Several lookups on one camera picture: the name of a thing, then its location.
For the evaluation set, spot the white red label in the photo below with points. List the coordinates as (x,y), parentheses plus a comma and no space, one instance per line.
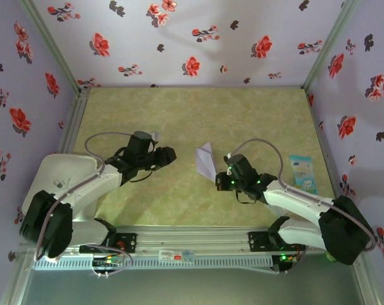
(169,255)

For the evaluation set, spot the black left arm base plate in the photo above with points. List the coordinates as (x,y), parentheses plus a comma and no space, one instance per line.
(129,243)

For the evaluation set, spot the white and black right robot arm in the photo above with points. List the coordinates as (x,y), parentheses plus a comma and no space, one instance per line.
(299,203)

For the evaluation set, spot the small white bottle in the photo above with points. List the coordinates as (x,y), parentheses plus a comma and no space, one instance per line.
(56,259)

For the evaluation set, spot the aluminium corner post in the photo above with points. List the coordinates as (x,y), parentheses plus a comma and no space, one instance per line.
(326,47)
(55,47)

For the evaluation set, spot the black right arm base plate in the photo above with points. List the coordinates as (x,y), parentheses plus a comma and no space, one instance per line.
(256,241)

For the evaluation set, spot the aluminium side rail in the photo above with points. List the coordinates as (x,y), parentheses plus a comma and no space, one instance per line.
(318,127)
(74,117)

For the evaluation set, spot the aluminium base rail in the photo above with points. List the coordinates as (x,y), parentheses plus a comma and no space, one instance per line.
(191,238)

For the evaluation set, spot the aluminium lower frame bar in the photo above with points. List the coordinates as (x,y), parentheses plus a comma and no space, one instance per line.
(366,282)
(15,279)

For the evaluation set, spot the blue wet wipes packet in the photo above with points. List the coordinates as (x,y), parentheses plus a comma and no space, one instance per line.
(302,173)

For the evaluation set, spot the circuit board with green light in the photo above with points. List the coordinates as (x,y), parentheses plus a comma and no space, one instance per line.
(288,259)

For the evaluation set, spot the green plastic bottle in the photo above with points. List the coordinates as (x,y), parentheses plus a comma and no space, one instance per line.
(330,256)

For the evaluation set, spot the small pale blue label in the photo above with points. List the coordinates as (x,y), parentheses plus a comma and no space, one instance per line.
(188,256)

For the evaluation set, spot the lilac paper sheet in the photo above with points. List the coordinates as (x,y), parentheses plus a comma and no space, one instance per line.
(204,162)

